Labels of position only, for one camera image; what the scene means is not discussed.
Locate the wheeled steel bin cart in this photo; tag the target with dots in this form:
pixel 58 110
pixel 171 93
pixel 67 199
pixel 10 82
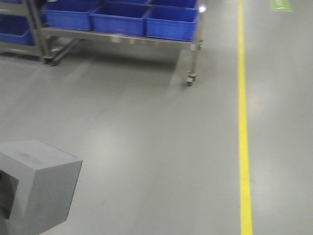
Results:
pixel 194 46

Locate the blue bin far left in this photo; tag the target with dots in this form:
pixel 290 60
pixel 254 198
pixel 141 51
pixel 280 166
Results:
pixel 15 22

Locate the blue bin cart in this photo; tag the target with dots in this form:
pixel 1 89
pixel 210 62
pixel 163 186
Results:
pixel 70 14
pixel 120 18
pixel 172 23

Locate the blue bin cart middle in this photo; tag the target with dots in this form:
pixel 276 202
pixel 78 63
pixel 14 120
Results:
pixel 120 18

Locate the blue bin cart right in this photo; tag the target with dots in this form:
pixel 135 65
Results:
pixel 172 23

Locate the blue bin cart left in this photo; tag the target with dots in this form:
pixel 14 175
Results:
pixel 70 14

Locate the gray square hollow base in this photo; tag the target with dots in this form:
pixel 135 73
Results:
pixel 47 180

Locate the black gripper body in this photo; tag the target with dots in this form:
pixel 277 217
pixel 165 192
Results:
pixel 8 188

